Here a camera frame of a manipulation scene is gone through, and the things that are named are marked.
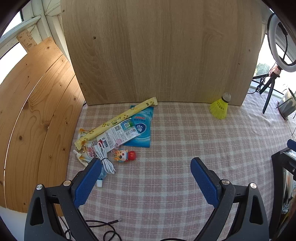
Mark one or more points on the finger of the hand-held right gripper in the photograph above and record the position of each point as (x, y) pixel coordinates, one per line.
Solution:
(291, 144)

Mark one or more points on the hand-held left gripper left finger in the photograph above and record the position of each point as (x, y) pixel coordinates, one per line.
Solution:
(86, 183)

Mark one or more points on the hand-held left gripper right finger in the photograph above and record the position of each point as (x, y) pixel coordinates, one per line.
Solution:
(204, 183)

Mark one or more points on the yellow and white sachet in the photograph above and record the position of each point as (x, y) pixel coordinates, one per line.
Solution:
(82, 132)

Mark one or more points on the blue and white tube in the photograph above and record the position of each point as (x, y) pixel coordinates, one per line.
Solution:
(101, 178)

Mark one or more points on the red and white sachet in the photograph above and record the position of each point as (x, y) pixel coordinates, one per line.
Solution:
(90, 151)

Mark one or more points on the potted plant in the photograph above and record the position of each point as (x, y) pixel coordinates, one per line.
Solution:
(288, 106)

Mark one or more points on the pink plaid tablecloth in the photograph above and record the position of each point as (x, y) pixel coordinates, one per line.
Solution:
(173, 150)

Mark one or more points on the black tripod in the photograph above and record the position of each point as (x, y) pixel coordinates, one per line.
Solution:
(269, 97)

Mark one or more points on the white labelled card package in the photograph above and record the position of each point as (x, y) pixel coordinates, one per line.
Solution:
(115, 135)

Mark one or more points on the long yellow paper packet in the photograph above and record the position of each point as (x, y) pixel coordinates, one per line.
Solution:
(111, 124)

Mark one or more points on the blue wet wipes packet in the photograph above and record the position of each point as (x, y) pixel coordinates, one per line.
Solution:
(144, 136)

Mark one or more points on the yellow shuttlecock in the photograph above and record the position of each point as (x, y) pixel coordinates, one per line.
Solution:
(219, 107)

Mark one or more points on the pine wood panel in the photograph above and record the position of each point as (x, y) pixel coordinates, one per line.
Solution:
(34, 104)

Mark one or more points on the light oak board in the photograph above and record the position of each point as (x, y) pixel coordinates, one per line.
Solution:
(161, 46)

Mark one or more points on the small wooden strip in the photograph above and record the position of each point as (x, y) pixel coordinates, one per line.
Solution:
(26, 39)

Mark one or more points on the white window frame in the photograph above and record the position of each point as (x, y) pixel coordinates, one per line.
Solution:
(53, 9)

